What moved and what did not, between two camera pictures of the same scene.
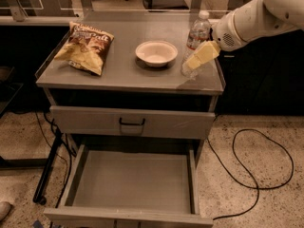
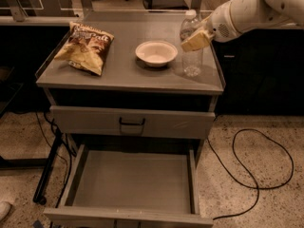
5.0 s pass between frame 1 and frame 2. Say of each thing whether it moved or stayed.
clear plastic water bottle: moved
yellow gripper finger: moved
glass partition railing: stayed
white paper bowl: stayed
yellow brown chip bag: stayed
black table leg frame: stayed
